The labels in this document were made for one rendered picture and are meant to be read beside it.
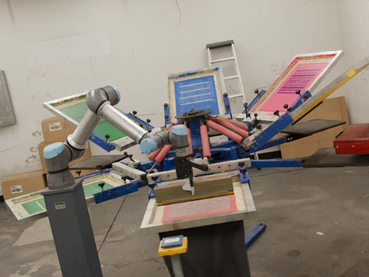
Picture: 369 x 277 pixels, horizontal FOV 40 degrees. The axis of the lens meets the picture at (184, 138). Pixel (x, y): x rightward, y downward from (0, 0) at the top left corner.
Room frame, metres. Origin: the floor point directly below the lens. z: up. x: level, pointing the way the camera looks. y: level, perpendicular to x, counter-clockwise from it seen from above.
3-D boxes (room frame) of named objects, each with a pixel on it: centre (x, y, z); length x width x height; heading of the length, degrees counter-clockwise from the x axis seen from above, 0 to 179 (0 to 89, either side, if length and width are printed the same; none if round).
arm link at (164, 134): (2.55, 0.12, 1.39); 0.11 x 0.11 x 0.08; 63
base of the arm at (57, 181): (2.73, 0.72, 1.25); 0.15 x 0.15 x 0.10
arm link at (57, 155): (2.74, 0.71, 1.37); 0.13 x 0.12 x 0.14; 153
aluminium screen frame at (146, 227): (2.77, -0.02, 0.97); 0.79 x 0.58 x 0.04; 176
